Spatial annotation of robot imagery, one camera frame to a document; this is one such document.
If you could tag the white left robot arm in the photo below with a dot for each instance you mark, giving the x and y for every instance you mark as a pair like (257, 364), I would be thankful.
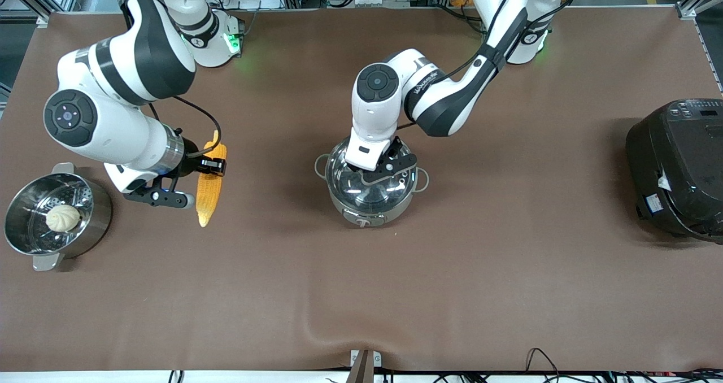
(440, 100)

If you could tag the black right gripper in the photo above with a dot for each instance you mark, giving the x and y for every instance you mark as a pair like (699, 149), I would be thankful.
(192, 160)

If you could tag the silver steel steamer pot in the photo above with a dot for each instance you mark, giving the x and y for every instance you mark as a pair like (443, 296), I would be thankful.
(90, 225)

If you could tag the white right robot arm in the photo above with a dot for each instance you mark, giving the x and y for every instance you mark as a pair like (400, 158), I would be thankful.
(118, 72)

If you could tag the grey electric cooking pot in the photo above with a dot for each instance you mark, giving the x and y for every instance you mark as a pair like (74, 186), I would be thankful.
(367, 220)

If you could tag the round glass pot lid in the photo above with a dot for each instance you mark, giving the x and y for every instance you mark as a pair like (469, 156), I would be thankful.
(350, 194)

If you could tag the long white power strip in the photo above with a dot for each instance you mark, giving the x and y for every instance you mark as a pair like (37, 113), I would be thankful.
(373, 1)

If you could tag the grey metal bracket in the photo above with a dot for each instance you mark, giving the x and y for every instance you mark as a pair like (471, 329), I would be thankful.
(366, 363)

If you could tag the brown table mat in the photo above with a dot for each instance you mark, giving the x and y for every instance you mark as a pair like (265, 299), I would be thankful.
(508, 292)

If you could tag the white steamed bun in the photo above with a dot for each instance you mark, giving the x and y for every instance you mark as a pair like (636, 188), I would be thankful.
(62, 218)

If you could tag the black rice cooker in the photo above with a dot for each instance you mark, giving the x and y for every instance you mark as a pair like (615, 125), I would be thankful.
(683, 168)

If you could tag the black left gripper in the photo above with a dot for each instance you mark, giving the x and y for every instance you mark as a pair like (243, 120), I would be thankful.
(396, 145)

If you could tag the yellow corn cob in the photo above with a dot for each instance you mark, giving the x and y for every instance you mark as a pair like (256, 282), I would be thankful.
(208, 196)

